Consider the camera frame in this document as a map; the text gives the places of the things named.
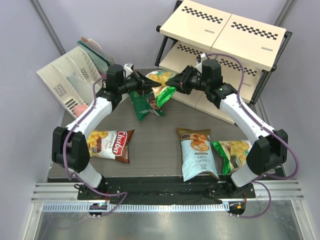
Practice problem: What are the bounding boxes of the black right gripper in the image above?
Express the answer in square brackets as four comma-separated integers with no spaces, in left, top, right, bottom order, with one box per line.
[164,65,209,96]

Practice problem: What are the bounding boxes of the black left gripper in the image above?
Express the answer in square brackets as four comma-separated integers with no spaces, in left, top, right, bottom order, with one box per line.
[118,70,162,97]

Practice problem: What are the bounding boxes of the green Chuba cassava chips bag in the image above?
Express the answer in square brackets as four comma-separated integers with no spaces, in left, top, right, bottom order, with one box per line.
[146,69,177,108]

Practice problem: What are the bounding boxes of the dark green onion chips bag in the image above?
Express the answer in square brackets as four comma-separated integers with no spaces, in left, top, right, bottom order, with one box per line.
[128,91,165,121]

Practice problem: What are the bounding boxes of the brown Chuba cassava chips bag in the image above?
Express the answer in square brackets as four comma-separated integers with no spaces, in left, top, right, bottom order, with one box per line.
[86,129,135,164]

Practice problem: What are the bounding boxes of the light blue cassava chips bag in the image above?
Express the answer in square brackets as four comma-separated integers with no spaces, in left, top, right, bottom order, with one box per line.
[176,127,219,182]

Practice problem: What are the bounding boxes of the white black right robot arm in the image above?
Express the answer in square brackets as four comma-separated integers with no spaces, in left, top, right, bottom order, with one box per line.
[165,59,288,198]

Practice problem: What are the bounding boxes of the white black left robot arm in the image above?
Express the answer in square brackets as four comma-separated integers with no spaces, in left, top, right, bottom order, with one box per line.
[51,63,161,200]

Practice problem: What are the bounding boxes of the cream three-tier shelf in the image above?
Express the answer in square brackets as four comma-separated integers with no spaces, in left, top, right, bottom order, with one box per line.
[154,0,293,125]

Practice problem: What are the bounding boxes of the green and pink folders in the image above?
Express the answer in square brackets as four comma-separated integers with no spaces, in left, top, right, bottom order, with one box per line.
[77,37,115,73]

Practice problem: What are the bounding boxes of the pink cube block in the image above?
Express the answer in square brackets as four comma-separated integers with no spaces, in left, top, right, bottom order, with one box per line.
[73,105,88,118]

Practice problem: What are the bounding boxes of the cream plastic file organizer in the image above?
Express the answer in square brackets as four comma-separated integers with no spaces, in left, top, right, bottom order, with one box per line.
[36,46,101,117]

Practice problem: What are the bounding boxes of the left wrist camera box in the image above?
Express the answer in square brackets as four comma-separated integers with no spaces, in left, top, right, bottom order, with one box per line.
[123,63,134,76]

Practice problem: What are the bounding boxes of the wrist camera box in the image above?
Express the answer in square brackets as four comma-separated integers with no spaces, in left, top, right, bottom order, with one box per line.
[123,63,134,76]
[195,53,208,65]

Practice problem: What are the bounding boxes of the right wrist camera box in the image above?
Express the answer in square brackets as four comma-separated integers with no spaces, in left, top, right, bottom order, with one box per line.
[195,53,208,65]

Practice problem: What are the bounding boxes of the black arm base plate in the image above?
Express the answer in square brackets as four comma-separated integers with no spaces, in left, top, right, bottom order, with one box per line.
[74,175,256,213]

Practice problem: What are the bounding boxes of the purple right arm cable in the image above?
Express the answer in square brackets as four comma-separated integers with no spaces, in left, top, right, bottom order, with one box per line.
[206,52,300,219]

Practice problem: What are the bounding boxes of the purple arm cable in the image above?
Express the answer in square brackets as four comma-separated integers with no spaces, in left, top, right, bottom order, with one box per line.
[62,74,128,218]
[206,52,300,219]

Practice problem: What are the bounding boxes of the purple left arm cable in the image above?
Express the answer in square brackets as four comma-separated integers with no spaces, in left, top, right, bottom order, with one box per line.
[62,74,128,218]

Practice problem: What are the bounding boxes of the aluminium rail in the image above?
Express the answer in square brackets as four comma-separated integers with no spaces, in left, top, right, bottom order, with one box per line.
[31,178,304,213]

